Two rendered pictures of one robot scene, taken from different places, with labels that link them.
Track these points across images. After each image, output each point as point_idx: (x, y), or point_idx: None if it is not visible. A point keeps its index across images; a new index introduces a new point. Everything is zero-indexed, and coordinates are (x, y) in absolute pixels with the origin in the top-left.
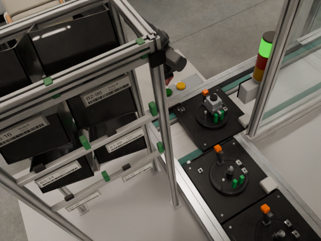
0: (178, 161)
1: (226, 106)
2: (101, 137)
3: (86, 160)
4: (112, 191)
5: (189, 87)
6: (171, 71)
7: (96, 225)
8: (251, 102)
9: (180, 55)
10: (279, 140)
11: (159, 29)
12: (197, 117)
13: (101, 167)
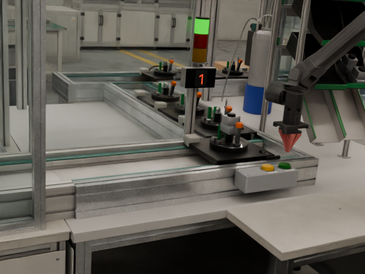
0: (261, 140)
1: (212, 142)
2: None
3: None
4: (322, 160)
5: (255, 167)
6: (282, 121)
7: (326, 150)
8: (174, 166)
9: (272, 81)
10: None
11: (299, 62)
12: (245, 141)
13: (343, 170)
